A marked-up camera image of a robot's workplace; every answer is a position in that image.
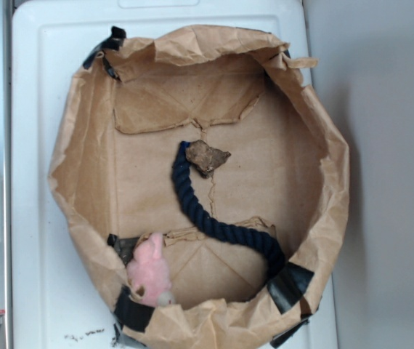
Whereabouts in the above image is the dark blue twisted rope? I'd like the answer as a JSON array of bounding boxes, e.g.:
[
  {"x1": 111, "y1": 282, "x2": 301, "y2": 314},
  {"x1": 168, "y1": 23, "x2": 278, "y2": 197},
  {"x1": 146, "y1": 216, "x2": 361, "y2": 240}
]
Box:
[{"x1": 171, "y1": 140, "x2": 286, "y2": 282}]

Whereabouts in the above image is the brown paper bag tray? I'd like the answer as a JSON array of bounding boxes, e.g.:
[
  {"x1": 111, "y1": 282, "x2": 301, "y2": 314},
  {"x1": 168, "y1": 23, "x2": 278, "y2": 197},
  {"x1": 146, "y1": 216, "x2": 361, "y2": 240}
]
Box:
[{"x1": 49, "y1": 25, "x2": 349, "y2": 348}]

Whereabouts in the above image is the brown crumpled rock lump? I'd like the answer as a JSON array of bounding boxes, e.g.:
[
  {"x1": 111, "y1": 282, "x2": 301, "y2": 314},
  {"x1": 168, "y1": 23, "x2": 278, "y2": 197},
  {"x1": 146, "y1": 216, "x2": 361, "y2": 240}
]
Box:
[{"x1": 185, "y1": 140, "x2": 231, "y2": 178}]

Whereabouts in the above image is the pink plush bunny toy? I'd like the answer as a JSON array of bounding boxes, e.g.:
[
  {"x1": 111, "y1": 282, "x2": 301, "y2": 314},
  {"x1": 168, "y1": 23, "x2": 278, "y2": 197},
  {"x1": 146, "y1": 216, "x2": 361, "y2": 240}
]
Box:
[{"x1": 126, "y1": 233, "x2": 175, "y2": 308}]

